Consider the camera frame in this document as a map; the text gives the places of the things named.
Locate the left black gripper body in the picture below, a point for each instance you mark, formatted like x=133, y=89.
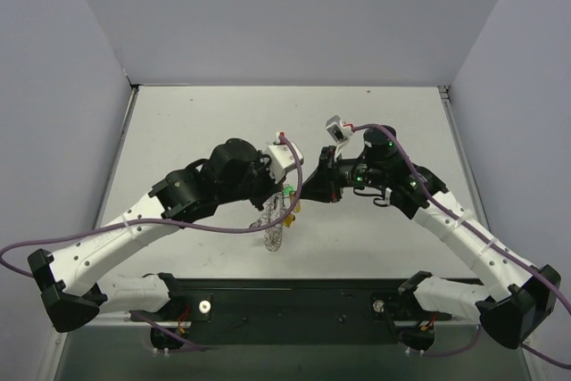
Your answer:
x=260, y=194

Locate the green tagged key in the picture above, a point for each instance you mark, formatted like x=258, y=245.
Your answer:
x=288, y=189

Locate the yellow tagged key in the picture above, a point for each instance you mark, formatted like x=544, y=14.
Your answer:
x=291, y=217

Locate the silver round keyring disc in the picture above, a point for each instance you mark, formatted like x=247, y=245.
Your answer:
x=274, y=208

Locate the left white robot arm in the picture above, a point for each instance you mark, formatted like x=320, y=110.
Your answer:
x=75, y=282

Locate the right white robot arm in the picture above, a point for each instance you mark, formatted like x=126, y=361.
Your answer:
x=513, y=297

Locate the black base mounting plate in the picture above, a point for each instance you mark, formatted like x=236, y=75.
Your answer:
x=217, y=312

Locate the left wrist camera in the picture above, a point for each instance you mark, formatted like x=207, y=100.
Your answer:
x=281, y=159

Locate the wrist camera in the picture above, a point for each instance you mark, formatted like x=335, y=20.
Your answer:
x=341, y=132
x=281, y=159

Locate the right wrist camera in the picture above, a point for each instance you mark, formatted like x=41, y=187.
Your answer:
x=341, y=132

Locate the aluminium front rail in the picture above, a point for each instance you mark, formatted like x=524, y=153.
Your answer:
x=67, y=323

